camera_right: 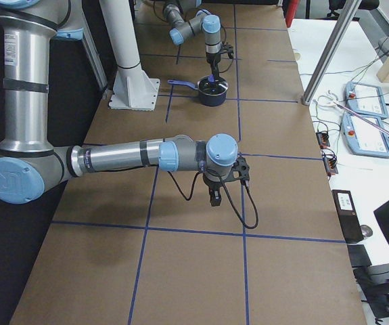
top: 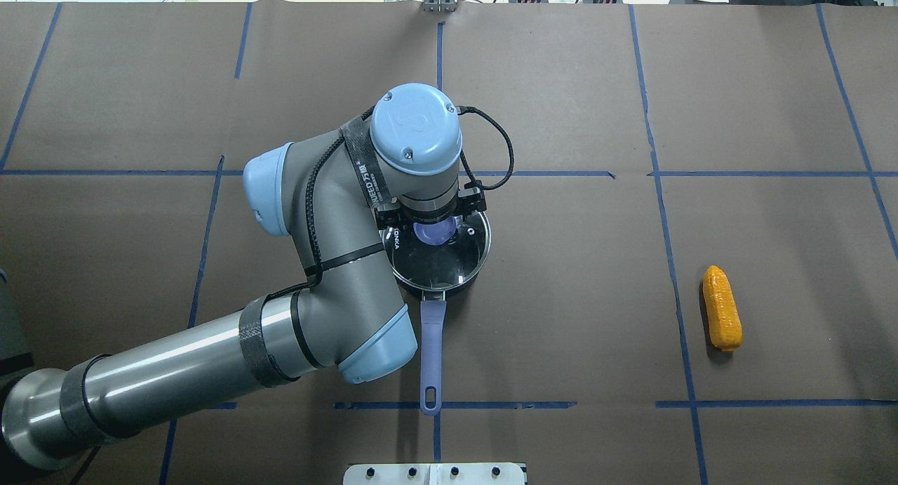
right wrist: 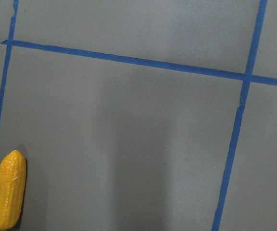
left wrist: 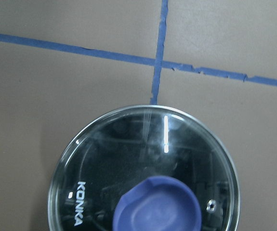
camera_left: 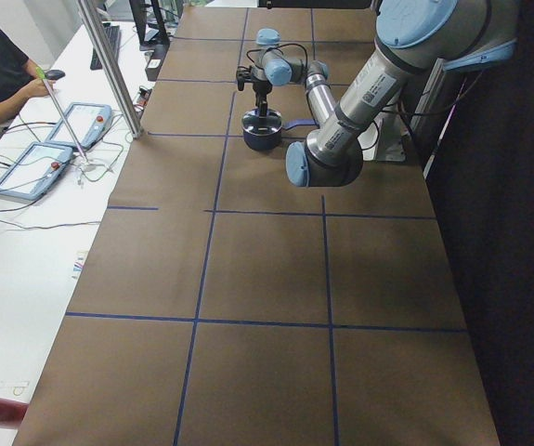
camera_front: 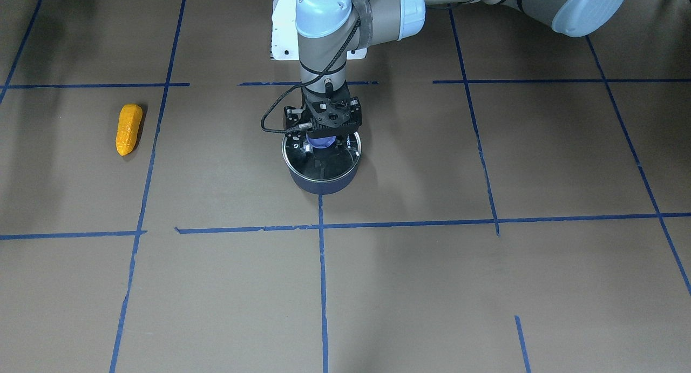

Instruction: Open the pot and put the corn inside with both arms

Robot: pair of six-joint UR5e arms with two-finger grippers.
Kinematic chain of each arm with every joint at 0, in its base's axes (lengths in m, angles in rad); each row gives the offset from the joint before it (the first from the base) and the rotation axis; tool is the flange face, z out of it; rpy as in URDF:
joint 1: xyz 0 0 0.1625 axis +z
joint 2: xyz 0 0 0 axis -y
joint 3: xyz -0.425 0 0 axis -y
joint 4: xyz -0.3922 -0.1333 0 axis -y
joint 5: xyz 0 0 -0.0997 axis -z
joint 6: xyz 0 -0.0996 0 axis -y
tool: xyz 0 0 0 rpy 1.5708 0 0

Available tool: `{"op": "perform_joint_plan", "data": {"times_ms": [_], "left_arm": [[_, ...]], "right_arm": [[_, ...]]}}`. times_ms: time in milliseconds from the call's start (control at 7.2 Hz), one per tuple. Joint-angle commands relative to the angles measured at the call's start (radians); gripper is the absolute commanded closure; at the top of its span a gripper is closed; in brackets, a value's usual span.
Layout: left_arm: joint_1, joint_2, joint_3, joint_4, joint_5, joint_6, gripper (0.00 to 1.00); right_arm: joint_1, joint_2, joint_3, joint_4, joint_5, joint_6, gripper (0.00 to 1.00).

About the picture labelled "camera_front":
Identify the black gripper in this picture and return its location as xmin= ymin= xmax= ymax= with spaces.
xmin=284 ymin=97 xmax=362 ymax=135

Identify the glass pot lid blue knob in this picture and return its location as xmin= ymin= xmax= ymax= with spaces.
xmin=282 ymin=129 xmax=362 ymax=182

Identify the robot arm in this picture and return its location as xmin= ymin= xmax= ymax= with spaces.
xmin=271 ymin=0 xmax=624 ymax=139

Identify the yellow toy corn cob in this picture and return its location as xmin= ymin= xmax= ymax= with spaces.
xmin=114 ymin=104 xmax=144 ymax=157

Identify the dark blue saucepan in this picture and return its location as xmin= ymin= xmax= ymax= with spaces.
xmin=282 ymin=130 xmax=362 ymax=195

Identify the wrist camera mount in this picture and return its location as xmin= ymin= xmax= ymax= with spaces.
xmin=302 ymin=86 xmax=362 ymax=138

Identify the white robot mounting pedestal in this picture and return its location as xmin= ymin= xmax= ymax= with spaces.
xmin=270 ymin=0 xmax=369 ymax=70

